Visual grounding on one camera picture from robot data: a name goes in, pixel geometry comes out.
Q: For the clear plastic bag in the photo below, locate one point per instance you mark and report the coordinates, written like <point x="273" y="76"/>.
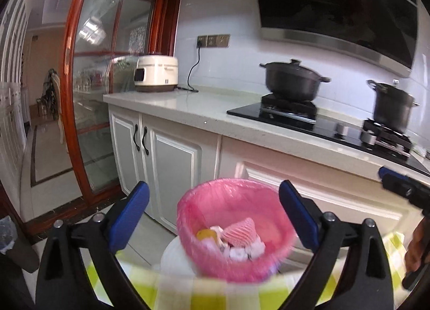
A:
<point x="7" y="234"/>

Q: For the white rice cooker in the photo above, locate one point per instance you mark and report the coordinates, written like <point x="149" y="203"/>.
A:
<point x="156" y="73"/>

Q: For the grey stock pot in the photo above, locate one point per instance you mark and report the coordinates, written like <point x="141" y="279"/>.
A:
<point x="393" y="108"/>

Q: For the chair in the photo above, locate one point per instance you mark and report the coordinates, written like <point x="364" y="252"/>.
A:
<point x="53" y="101"/>

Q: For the wooden framed glass door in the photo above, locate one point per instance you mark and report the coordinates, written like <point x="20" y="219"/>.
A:
<point x="69" y="95"/>

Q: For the black burner grate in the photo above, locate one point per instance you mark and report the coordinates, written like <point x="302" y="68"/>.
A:
<point x="289" y="108"/>
<point x="389" y="140"/>

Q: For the wall socket panel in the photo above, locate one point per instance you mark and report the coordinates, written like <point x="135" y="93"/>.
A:
<point x="213" y="41"/>

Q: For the black glass gas hob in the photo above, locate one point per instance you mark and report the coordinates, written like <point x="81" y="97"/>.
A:
<point x="326" y="128"/>

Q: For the black casserole pot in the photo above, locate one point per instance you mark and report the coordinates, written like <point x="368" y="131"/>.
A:
<point x="292" y="81"/>

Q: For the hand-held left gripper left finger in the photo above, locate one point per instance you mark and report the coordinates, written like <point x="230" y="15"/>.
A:
<point x="129" y="217"/>

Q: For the yellow fruit peel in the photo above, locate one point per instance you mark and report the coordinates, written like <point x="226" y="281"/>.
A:
<point x="205" y="234"/>

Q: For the green checkered tablecloth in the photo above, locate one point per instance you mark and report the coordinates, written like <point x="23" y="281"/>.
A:
<point x="208" y="291"/>

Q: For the person's right hand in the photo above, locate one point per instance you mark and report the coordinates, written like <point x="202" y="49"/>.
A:
<point x="416" y="246"/>

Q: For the white tissue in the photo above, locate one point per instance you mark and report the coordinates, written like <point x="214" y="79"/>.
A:
<point x="239" y="254"/>
<point x="258" y="248"/>

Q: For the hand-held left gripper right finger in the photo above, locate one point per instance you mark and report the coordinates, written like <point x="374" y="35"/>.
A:
<point x="299" y="219"/>

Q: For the silver hob knob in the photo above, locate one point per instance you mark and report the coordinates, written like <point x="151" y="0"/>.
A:
<point x="342" y="130"/>
<point x="368" y="138"/>

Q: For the small pink foam fruit net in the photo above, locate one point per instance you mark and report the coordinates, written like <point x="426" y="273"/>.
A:
<point x="240" y="232"/>

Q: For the black range hood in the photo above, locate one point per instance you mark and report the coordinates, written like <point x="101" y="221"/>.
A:
<point x="336" y="4"/>

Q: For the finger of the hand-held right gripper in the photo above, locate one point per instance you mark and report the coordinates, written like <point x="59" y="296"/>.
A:
<point x="394" y="183"/>

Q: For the white trash bin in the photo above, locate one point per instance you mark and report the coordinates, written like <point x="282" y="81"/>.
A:
<point x="174" y="259"/>

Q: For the bin with pink bag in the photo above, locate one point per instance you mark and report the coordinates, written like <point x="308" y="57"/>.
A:
<point x="201" y="202"/>

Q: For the white hallway cabinets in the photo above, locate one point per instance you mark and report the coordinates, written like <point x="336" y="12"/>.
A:
<point x="11" y="101"/>

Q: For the white kitchen counter cabinet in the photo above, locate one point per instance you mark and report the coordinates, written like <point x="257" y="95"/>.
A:
<point x="174" y="158"/>

